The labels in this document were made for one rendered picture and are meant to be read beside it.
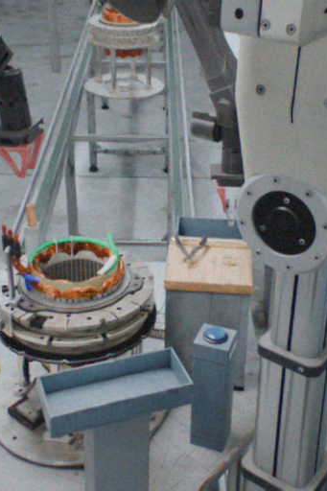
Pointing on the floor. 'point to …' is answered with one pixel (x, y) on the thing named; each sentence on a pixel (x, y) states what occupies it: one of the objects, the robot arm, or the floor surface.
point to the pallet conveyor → (60, 150)
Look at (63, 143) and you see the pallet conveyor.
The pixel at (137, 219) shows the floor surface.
